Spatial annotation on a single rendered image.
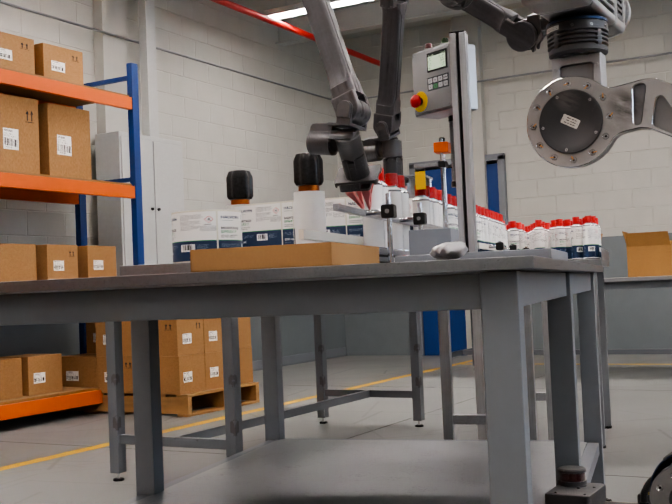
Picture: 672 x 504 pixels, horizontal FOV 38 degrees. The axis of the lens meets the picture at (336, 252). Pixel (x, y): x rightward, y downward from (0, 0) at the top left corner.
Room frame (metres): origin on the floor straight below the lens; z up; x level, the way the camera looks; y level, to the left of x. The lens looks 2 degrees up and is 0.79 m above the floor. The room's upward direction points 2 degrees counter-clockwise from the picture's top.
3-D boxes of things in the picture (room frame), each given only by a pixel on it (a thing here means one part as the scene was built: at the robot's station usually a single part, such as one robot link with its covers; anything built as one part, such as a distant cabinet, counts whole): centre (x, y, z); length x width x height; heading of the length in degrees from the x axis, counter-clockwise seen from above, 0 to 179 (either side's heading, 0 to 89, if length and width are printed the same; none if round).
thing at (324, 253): (1.82, 0.09, 0.85); 0.30 x 0.26 x 0.04; 162
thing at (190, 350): (7.05, 1.31, 0.32); 1.20 x 0.83 x 0.64; 60
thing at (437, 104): (2.85, -0.33, 1.38); 0.17 x 0.10 x 0.19; 37
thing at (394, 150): (2.83, -0.17, 1.18); 0.07 x 0.06 x 0.07; 60
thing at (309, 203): (2.78, 0.07, 1.03); 0.09 x 0.09 x 0.30
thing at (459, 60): (2.77, -0.37, 1.16); 0.04 x 0.04 x 0.67; 72
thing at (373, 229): (2.37, -0.09, 0.98); 0.05 x 0.05 x 0.20
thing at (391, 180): (2.56, -0.15, 0.98); 0.05 x 0.05 x 0.20
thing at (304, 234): (2.51, -0.10, 0.90); 1.07 x 0.01 x 0.02; 162
